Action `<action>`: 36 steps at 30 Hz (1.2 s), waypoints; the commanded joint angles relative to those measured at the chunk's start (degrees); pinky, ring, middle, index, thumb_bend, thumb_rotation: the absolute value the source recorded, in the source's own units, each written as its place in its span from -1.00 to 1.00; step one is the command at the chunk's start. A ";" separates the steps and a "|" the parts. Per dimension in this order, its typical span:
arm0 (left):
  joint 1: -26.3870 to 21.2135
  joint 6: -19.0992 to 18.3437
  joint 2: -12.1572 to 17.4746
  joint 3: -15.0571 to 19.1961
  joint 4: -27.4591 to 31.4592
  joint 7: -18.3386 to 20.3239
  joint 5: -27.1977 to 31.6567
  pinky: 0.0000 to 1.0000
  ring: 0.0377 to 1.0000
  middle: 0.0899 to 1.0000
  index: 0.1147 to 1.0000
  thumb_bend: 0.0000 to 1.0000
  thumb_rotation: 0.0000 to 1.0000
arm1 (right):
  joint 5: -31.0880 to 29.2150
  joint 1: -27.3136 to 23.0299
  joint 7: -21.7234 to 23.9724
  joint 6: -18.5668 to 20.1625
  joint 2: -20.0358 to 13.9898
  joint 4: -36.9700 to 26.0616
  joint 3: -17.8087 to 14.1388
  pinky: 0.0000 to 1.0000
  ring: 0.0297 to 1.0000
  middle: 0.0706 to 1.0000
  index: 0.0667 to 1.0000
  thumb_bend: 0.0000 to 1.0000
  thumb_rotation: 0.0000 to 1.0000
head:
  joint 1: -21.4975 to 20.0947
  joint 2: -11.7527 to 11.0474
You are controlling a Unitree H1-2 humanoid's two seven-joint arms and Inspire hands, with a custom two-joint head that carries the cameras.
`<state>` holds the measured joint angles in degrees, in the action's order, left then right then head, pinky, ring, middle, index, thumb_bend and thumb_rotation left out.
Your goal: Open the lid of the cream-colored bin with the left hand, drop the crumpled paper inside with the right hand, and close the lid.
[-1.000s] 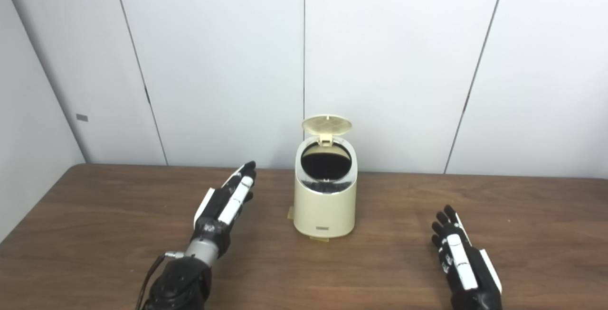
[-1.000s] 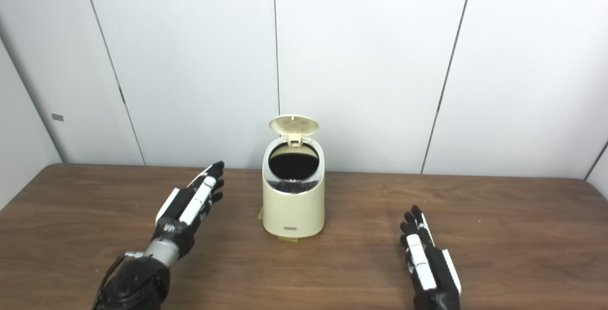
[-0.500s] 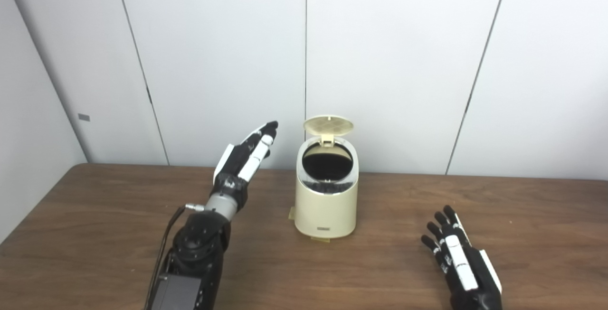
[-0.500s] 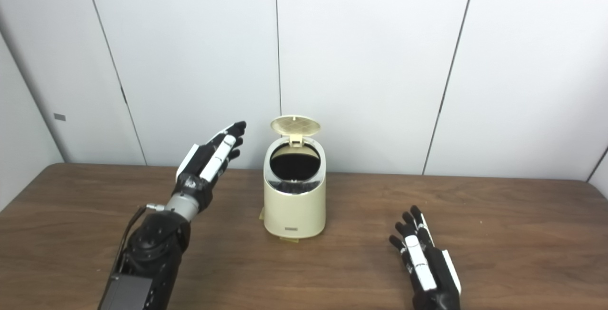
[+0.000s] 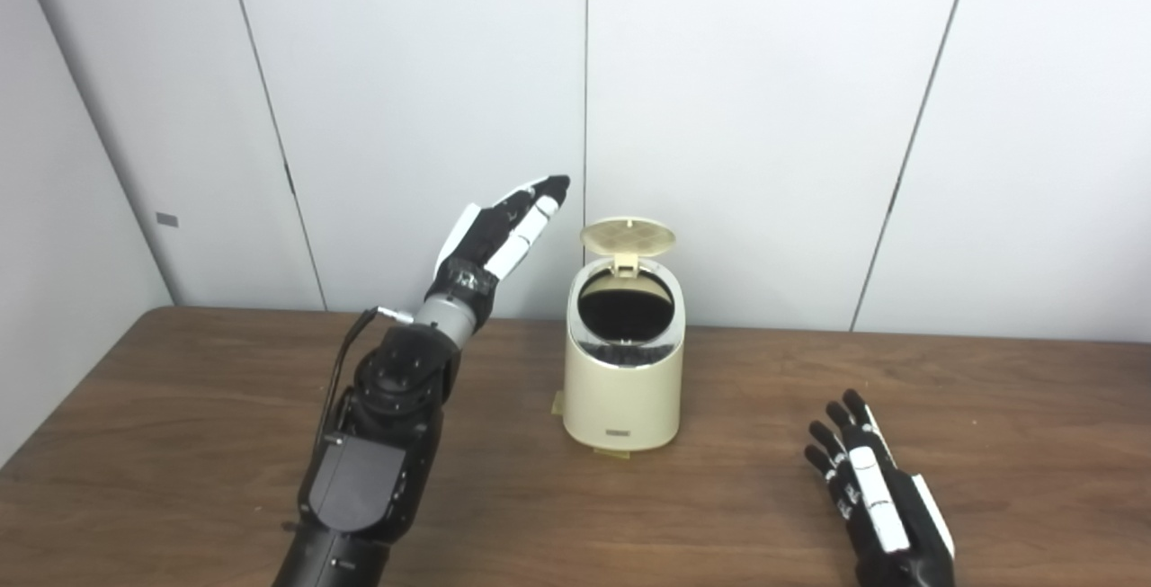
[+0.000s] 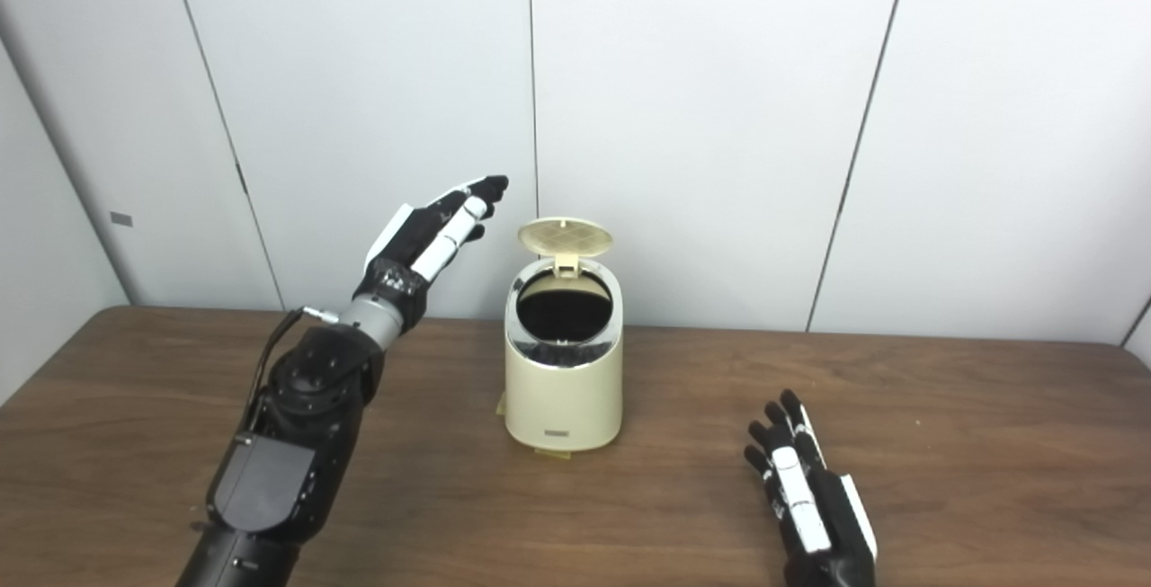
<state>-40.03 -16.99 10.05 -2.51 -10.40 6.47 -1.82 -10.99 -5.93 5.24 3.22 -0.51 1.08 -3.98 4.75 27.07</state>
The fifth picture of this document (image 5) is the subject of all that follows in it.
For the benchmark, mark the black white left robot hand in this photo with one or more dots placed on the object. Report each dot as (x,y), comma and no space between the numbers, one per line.
(481,241)

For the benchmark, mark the cream-colored bin body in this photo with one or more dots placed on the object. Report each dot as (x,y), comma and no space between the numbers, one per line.
(620,398)

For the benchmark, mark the small yellow tape piece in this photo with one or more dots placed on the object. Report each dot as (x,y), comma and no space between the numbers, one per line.
(557,403)

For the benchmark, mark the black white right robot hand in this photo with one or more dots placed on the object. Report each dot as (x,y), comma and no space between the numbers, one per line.
(904,524)

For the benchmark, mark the wide yellow tape piece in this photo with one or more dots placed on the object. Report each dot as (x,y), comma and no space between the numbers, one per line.
(611,452)

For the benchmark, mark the grey wall label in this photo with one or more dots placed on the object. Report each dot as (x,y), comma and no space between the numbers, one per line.
(166,219)

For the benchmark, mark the cream round bin lid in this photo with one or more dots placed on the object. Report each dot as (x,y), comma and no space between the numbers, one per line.
(628,235)

